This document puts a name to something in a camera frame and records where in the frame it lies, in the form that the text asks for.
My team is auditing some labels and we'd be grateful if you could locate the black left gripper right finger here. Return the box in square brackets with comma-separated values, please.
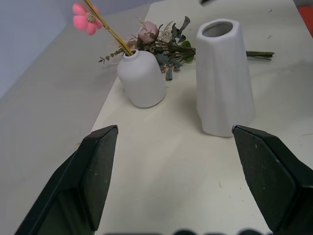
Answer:
[231, 124, 313, 234]

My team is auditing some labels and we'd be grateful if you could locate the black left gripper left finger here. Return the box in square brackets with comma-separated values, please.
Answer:
[14, 125, 119, 235]

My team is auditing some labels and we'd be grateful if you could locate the pink flower yellow stem bouquet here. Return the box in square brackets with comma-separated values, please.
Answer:
[72, 0, 134, 56]

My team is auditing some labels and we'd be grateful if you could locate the tall angular white vase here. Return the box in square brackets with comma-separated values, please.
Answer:
[196, 19, 255, 138]

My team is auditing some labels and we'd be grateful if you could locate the small round white vase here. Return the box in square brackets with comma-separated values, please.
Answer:
[116, 49, 167, 109]

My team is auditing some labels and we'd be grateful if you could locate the dried rose eucalyptus bouquet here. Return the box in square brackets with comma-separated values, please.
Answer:
[98, 16, 275, 81]

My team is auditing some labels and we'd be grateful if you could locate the orange red object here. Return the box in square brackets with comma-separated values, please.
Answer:
[297, 6, 313, 39]

